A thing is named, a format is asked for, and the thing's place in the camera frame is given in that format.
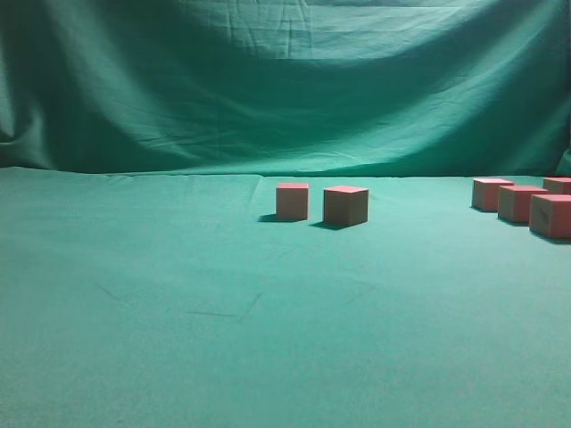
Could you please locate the far left pink cube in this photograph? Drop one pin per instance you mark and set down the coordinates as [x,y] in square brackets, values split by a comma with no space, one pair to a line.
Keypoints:
[485,192]

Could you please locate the placed pink cube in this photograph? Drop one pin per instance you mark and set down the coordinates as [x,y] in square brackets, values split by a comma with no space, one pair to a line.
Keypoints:
[292,201]
[345,205]

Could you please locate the green cloth backdrop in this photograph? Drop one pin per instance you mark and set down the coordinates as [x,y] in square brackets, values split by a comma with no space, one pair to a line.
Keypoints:
[146,280]

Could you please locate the pink cube with mark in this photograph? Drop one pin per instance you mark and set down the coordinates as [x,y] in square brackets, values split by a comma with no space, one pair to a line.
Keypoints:
[550,215]

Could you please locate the middle pink cube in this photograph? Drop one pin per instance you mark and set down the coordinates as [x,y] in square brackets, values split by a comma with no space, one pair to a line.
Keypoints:
[514,202]

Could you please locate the far right pink cube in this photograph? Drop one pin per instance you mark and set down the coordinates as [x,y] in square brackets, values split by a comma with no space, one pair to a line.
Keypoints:
[557,185]

